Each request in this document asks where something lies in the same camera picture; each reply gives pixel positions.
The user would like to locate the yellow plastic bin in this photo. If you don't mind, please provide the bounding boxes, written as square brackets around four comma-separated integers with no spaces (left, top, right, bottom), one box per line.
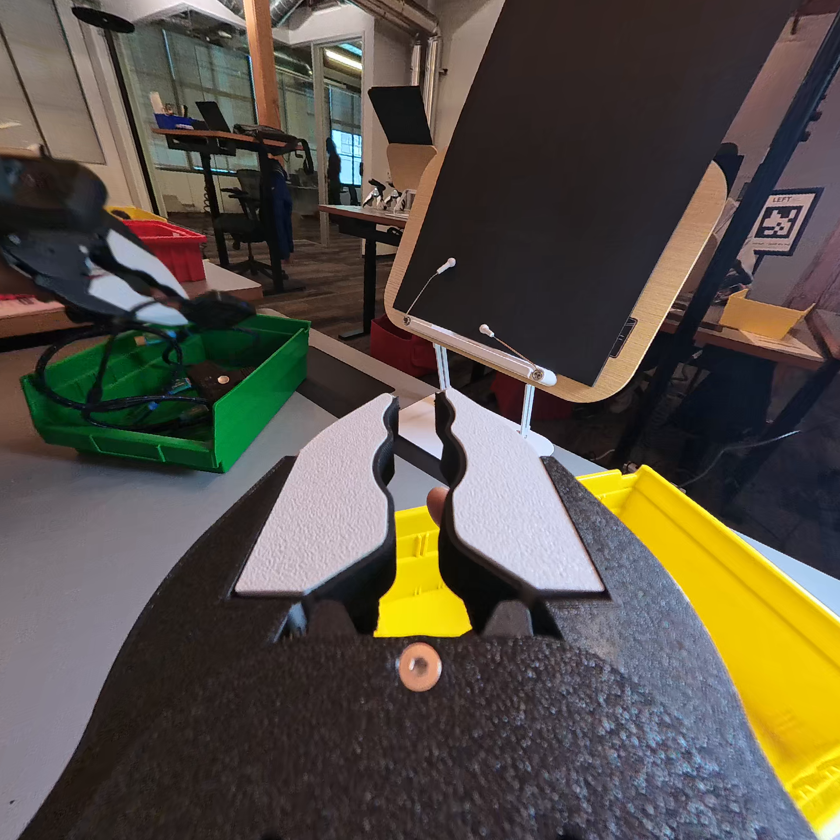
[374,466,840,834]

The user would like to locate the yellow cardboard tray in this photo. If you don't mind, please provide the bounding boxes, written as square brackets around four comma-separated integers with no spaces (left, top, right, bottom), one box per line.
[720,289,815,345]

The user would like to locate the black panel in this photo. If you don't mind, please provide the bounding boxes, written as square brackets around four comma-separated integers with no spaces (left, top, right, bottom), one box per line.
[368,86,434,148]

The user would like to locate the wooden post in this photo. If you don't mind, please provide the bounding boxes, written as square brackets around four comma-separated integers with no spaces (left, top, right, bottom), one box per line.
[243,0,283,130]

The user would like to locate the red plastic bin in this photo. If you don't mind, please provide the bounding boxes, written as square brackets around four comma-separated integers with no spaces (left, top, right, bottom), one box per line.
[125,221,208,283]

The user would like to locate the red bag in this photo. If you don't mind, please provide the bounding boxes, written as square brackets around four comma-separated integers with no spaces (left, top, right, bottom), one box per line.
[371,315,441,382]

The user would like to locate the black office chair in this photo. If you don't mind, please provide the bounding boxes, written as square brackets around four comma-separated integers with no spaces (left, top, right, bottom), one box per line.
[217,164,309,296]

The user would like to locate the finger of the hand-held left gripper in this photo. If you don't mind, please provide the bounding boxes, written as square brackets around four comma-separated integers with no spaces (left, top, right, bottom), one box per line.
[83,263,169,324]
[105,230,193,309]

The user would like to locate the cluttered wooden desk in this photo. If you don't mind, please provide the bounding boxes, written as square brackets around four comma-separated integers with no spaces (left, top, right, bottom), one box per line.
[319,197,421,342]

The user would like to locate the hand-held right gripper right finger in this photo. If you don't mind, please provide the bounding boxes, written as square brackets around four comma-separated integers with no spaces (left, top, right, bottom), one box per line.
[437,390,606,605]

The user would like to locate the tan cardboard sheet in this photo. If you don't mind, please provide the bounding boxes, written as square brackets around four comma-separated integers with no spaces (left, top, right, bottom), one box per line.
[388,142,441,198]

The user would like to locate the braided hdmi cable green plugs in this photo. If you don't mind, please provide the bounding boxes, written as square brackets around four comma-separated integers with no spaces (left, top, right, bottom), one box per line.
[29,322,217,427]

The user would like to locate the black white marker sign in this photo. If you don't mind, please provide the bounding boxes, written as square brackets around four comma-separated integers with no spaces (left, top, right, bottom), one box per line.
[751,188,824,257]

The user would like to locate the green plastic bin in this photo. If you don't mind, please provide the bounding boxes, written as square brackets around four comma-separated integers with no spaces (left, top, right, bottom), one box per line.
[20,315,312,473]

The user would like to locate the black metal pole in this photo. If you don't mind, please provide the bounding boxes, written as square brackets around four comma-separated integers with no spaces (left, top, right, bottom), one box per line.
[611,14,840,467]

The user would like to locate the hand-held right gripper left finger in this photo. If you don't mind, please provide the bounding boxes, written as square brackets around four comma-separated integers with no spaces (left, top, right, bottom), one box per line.
[237,394,399,605]

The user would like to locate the long wooden desk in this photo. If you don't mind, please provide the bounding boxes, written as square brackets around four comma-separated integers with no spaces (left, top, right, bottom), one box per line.
[663,309,840,371]

